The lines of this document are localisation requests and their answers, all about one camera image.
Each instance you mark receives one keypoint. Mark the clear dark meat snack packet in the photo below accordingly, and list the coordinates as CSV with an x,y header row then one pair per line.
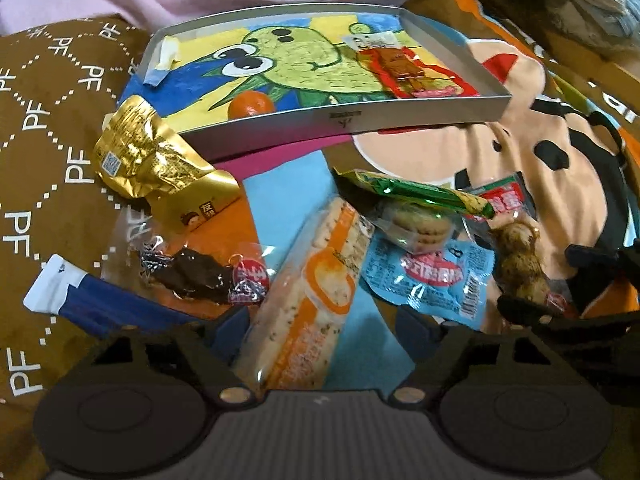
x,y
195,272

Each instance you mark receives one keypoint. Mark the green yellow cracker packet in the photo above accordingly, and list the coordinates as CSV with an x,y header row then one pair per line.
x,y
425,192

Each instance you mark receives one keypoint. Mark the cartoon dinosaur drawing paper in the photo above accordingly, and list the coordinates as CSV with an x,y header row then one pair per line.
x,y
300,55

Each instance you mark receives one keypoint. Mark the light blue snack packet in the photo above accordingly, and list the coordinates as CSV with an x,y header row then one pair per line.
x,y
430,280

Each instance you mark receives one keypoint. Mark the clear cookie packet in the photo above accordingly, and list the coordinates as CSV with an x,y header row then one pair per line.
x,y
417,227

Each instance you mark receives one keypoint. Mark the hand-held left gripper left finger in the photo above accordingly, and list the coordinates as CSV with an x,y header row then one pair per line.
x,y
231,331

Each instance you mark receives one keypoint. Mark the orange white cake packet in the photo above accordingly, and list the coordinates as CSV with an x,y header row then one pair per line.
x,y
320,280

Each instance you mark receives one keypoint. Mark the gold foil snack packet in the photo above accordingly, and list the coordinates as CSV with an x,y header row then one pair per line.
x,y
150,160

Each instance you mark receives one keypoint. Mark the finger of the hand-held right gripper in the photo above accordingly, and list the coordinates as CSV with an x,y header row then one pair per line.
x,y
587,255
525,306

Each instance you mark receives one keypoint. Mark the grey metal tray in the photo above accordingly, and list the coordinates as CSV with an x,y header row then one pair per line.
x,y
400,122

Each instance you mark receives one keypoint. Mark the blue white stick packet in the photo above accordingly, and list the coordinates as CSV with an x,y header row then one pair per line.
x,y
90,300

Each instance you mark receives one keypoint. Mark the brown patterned pillow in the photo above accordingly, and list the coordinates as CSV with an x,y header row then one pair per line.
x,y
50,160

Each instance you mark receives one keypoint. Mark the orange tangerine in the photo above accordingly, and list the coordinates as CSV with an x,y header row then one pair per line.
x,y
251,105

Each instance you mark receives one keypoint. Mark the red label brown balls packet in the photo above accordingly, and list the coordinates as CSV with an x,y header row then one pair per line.
x,y
515,255

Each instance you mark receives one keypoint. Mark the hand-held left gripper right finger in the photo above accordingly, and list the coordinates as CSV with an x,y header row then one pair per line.
x,y
416,332

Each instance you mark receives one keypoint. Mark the red brown snack packet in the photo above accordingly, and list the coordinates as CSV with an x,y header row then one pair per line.
x,y
400,67

